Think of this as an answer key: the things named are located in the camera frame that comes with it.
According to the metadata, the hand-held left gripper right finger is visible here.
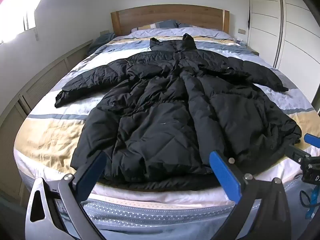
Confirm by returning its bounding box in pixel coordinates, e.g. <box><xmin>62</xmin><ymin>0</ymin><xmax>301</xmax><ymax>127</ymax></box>
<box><xmin>209</xmin><ymin>151</ymin><xmax>293</xmax><ymax>240</ymax></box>

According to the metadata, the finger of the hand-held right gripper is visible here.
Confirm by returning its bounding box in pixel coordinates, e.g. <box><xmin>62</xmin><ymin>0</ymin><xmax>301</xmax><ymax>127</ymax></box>
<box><xmin>303</xmin><ymin>133</ymin><xmax>320</xmax><ymax>149</ymax></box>
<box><xmin>286</xmin><ymin>144</ymin><xmax>312</xmax><ymax>164</ymax></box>

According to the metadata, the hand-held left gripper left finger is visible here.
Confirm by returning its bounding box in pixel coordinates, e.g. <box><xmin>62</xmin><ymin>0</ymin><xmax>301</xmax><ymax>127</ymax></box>
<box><xmin>24</xmin><ymin>151</ymin><xmax>108</xmax><ymax>240</ymax></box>

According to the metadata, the black down coat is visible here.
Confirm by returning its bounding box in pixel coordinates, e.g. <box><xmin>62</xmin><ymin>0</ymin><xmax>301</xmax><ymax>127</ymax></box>
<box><xmin>54</xmin><ymin>33</ymin><xmax>302</xmax><ymax>183</ymax></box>

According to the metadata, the bed with striped sheet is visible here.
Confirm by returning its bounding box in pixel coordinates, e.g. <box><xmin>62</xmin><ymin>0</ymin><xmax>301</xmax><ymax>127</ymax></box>
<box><xmin>14</xmin><ymin>26</ymin><xmax>320</xmax><ymax>205</ymax></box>

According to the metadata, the low slatted cabinet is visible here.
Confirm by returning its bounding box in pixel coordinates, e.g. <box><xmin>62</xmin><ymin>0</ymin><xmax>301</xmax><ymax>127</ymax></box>
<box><xmin>0</xmin><ymin>39</ymin><xmax>93</xmax><ymax>207</ymax></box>

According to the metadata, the white wardrobe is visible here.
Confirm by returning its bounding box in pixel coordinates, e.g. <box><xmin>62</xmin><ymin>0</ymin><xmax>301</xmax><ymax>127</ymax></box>
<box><xmin>247</xmin><ymin>0</ymin><xmax>320</xmax><ymax>103</ymax></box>

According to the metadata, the blue-grey cushion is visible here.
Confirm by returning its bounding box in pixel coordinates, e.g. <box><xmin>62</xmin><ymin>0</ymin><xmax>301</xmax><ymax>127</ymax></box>
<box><xmin>87</xmin><ymin>32</ymin><xmax>117</xmax><ymax>55</ymax></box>

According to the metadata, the striped pillow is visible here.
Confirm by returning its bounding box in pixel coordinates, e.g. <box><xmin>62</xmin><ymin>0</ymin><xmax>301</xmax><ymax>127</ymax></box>
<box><xmin>131</xmin><ymin>19</ymin><xmax>193</xmax><ymax>33</ymax></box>

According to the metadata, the wooden headboard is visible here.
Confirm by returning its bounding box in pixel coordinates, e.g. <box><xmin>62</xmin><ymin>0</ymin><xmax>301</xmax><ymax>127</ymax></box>
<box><xmin>111</xmin><ymin>4</ymin><xmax>230</xmax><ymax>36</ymax></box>

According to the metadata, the window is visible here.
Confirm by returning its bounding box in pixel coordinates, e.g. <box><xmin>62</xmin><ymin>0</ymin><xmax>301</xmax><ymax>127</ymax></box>
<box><xmin>0</xmin><ymin>0</ymin><xmax>38</xmax><ymax>46</ymax></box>

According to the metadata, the blue cable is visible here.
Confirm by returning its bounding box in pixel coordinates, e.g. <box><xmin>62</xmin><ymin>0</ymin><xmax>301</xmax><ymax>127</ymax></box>
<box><xmin>299</xmin><ymin>184</ymin><xmax>320</xmax><ymax>221</ymax></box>

